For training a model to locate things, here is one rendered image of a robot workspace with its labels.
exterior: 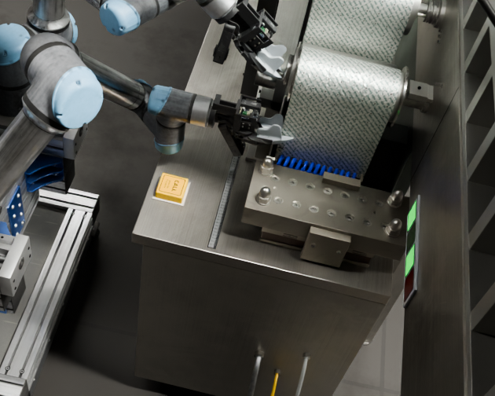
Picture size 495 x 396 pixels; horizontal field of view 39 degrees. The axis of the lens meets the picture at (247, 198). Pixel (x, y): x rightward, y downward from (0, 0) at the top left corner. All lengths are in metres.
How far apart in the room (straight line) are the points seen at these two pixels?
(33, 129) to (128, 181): 1.54
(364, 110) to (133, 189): 1.54
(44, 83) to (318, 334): 0.99
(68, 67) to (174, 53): 2.19
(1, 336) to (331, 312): 1.10
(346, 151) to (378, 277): 0.33
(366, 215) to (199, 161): 0.49
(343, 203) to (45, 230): 1.25
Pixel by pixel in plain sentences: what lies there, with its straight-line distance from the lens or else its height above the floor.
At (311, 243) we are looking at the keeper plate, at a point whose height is 0.98.
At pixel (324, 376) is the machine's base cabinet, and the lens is 2.18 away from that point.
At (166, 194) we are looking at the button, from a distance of 1.81.
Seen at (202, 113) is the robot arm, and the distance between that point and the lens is 1.72.
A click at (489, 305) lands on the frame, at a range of 1.06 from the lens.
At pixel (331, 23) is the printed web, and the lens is 1.82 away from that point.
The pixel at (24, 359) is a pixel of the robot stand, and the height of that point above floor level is 0.23.
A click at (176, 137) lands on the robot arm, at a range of 1.80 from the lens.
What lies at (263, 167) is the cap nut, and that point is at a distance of 1.73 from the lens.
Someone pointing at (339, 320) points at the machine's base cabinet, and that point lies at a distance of 1.90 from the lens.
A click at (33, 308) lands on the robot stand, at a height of 0.21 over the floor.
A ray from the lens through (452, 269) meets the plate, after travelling 1.23.
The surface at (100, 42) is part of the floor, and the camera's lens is 3.68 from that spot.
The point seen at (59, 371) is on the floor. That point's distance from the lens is 2.57.
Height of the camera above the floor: 2.32
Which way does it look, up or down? 50 degrees down
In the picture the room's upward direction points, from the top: 14 degrees clockwise
